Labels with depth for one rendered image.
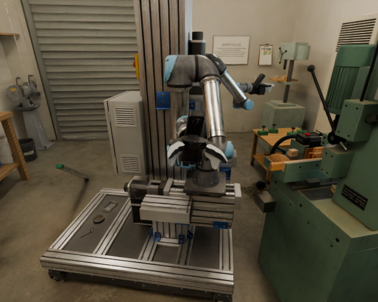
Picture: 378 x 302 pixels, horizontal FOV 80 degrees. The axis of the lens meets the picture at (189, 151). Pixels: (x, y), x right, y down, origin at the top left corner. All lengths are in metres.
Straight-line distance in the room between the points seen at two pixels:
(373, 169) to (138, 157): 1.13
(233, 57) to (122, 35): 1.83
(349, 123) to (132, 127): 1.03
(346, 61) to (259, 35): 3.16
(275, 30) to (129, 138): 3.58
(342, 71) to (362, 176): 0.48
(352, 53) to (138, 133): 1.10
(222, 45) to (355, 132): 3.30
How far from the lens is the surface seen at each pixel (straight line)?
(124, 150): 1.40
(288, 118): 3.71
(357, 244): 1.21
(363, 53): 1.28
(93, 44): 4.11
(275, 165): 1.26
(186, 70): 1.01
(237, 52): 4.22
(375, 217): 1.21
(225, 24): 4.18
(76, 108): 4.33
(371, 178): 1.17
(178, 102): 1.04
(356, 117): 1.08
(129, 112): 1.29
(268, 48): 4.41
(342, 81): 1.29
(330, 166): 1.17
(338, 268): 1.27
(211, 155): 0.64
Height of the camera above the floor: 1.48
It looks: 24 degrees down
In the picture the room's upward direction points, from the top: straight up
